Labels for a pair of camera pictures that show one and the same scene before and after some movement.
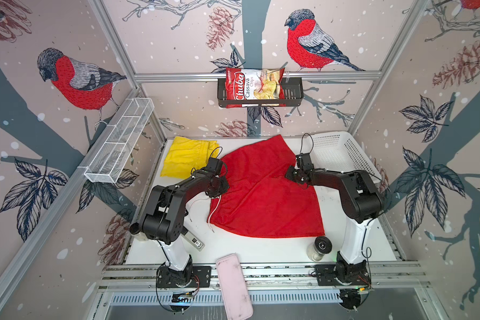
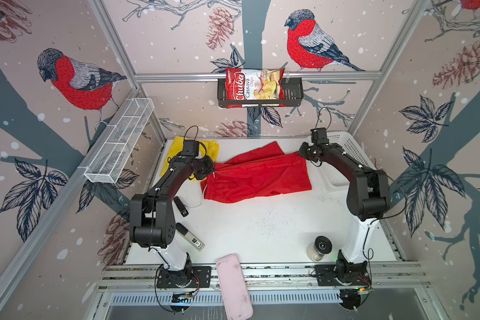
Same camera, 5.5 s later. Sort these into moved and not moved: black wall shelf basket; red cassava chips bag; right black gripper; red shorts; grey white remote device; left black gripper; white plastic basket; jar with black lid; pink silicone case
Moved: right black gripper; red shorts; left black gripper
Not moved: white plastic basket; jar with black lid; red cassava chips bag; pink silicone case; grey white remote device; black wall shelf basket
